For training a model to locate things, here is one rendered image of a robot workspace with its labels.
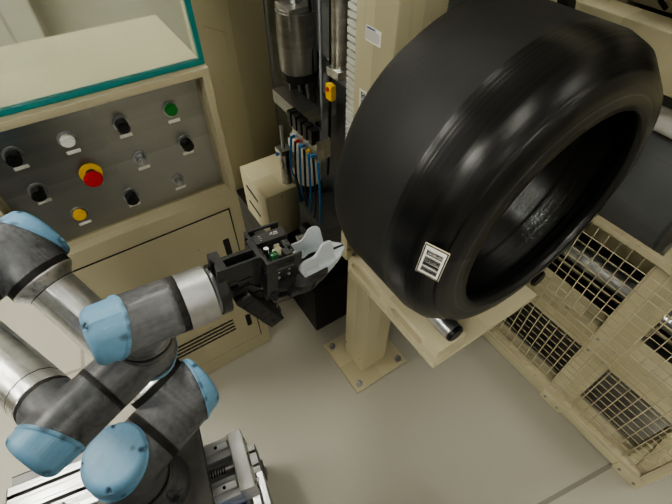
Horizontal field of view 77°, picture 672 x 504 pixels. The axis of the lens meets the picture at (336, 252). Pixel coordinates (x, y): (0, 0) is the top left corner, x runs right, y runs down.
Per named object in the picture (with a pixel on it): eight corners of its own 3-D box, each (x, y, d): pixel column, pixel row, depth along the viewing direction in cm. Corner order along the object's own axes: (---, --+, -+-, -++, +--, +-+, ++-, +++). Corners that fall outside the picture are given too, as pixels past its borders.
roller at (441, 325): (354, 244, 111) (364, 231, 110) (363, 247, 115) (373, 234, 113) (445, 342, 92) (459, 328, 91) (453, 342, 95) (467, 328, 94)
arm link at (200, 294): (196, 340, 55) (175, 297, 59) (229, 326, 57) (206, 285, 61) (187, 305, 49) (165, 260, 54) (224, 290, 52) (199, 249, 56)
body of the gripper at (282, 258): (307, 251, 56) (221, 284, 50) (304, 292, 62) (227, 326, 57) (280, 218, 60) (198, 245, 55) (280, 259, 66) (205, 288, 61)
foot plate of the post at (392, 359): (323, 346, 191) (323, 343, 190) (370, 318, 201) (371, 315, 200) (357, 393, 177) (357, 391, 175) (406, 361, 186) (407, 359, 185)
